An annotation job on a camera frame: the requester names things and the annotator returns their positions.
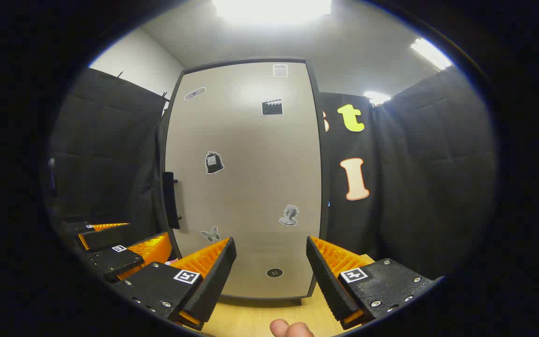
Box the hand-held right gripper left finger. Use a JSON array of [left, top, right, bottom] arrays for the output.
[[110, 236, 238, 331]]

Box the black backdrop cloth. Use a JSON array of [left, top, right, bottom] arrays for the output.
[[45, 66, 499, 281]]

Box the dark grey cabinet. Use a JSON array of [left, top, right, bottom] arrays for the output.
[[155, 57, 331, 306]]

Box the black cabinet door handle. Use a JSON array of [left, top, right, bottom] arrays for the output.
[[162, 171, 182, 230]]

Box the small ceiling light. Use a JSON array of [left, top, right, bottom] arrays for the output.
[[363, 90, 392, 106]]

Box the large ceiling light panel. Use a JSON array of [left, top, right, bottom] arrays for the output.
[[211, 0, 333, 25]]

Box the long ceiling light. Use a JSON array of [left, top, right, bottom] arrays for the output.
[[410, 37, 453, 71]]

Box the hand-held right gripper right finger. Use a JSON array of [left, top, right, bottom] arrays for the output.
[[306, 235, 444, 330]]

